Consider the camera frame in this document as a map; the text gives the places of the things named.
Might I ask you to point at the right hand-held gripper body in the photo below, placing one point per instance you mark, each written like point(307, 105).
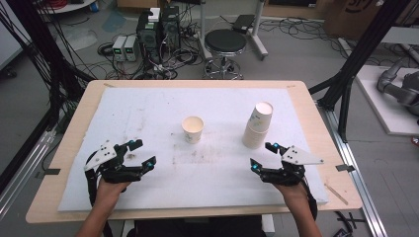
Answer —
point(290, 173)

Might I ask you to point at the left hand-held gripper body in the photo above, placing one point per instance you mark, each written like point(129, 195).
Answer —
point(115, 173)

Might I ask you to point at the stack of white paper cups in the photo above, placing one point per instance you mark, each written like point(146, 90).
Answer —
point(258, 128)

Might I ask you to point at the floral white paper cup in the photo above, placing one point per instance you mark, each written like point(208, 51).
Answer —
point(192, 130)

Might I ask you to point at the person's left hand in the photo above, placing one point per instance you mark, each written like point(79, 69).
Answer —
point(108, 192)

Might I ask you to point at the person's right hand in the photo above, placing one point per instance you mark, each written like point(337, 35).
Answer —
point(296, 194)

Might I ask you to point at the thin wooden stick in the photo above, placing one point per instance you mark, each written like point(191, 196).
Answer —
point(336, 194)

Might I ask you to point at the white foam mat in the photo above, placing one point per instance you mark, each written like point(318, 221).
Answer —
point(204, 181)

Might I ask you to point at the black tape strip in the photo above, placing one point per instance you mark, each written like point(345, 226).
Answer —
point(345, 168)
point(49, 172)

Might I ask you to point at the wooden table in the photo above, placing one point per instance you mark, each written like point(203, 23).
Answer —
point(77, 131)

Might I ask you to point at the person's dark clothing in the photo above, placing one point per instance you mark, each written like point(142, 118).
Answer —
point(197, 228)

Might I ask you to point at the grey bench power supply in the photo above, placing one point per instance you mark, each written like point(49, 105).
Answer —
point(131, 48)
point(119, 47)

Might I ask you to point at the white base board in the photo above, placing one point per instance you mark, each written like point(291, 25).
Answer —
point(385, 112)

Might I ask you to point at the black round stool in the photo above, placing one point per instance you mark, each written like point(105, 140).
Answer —
point(225, 41)

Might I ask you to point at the black computer tower with fan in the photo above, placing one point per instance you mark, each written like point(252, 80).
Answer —
point(170, 28)

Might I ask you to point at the black flat device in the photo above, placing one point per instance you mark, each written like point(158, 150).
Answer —
point(243, 23)

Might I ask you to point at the small white box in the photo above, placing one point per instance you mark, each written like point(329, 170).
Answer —
point(154, 15)

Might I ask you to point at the printed cardboard box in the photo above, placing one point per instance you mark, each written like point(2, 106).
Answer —
point(349, 16)

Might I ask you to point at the aluminium floor rail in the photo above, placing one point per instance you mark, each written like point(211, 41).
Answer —
point(355, 184)
point(23, 177)

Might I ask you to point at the black metal frame post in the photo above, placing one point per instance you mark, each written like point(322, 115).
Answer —
point(359, 56)
point(42, 49)

